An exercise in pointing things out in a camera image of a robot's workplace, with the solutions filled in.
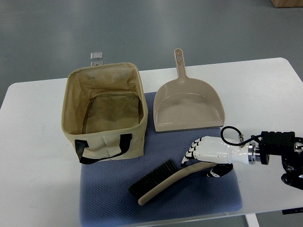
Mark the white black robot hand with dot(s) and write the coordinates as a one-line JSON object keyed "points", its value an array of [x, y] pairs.
{"points": [[222, 152]]}

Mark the black table control panel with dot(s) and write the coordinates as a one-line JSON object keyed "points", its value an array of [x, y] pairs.
{"points": [[292, 211]]}

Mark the pink hand broom black bristles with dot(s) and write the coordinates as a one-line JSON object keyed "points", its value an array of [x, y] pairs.
{"points": [[162, 177]]}

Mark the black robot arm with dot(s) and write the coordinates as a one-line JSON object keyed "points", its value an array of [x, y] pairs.
{"points": [[284, 144]]}

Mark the cardboard box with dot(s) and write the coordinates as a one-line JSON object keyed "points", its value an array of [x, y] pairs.
{"points": [[287, 3]]}

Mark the blue quilted mat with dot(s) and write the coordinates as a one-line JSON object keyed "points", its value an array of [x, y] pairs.
{"points": [[105, 200]]}

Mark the pink plastic dustpan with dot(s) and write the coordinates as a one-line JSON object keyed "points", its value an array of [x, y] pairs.
{"points": [[186, 103]]}

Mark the clear plastic clip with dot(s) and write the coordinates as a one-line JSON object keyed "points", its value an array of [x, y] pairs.
{"points": [[96, 58]]}

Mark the yellow canvas bag black handle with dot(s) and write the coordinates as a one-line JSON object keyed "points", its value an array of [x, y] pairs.
{"points": [[104, 112]]}

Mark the white table leg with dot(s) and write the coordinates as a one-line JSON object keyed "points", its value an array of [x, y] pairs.
{"points": [[252, 220]]}

